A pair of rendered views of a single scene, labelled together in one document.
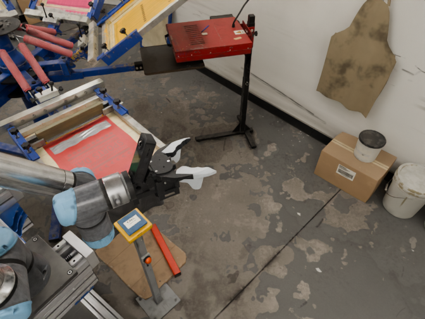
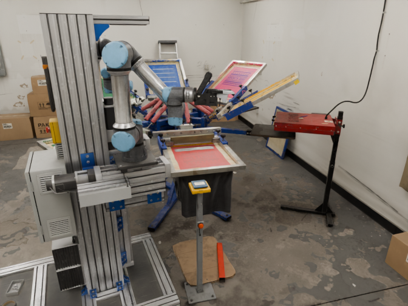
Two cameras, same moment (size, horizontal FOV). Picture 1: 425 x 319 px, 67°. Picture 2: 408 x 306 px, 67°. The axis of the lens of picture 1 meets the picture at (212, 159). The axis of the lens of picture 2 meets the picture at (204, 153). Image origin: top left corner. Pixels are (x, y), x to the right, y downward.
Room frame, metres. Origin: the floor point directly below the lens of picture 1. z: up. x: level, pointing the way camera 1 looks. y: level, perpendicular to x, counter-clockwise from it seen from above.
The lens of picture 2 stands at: (-0.84, -0.60, 1.95)
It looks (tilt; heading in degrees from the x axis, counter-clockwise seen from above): 22 degrees down; 29
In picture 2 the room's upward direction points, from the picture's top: straight up
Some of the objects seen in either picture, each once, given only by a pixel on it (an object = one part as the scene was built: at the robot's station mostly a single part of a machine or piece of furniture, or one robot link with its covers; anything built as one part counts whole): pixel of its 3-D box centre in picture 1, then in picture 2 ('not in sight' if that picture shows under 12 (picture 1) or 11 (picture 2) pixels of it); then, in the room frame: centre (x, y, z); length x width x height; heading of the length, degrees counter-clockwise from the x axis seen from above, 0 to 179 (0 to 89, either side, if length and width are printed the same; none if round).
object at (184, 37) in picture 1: (209, 38); (305, 122); (2.40, 0.02, 1.06); 0.61 x 0.46 x 0.12; 104
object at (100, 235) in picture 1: (93, 221); (175, 113); (0.44, 0.29, 1.56); 0.11 x 0.08 x 0.11; 27
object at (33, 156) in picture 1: (25, 148); (162, 145); (1.28, 1.04, 0.98); 0.30 x 0.05 x 0.07; 44
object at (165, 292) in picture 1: (147, 268); (199, 241); (0.81, 0.37, 0.48); 0.22 x 0.22 x 0.96; 44
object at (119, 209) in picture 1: (129, 201); (206, 192); (1.09, 0.47, 0.74); 0.45 x 0.03 x 0.43; 134
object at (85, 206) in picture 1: (83, 203); (173, 95); (0.42, 0.29, 1.65); 0.11 x 0.08 x 0.09; 117
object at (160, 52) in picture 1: (114, 68); (233, 130); (2.22, 0.75, 0.91); 1.34 x 0.40 x 0.08; 104
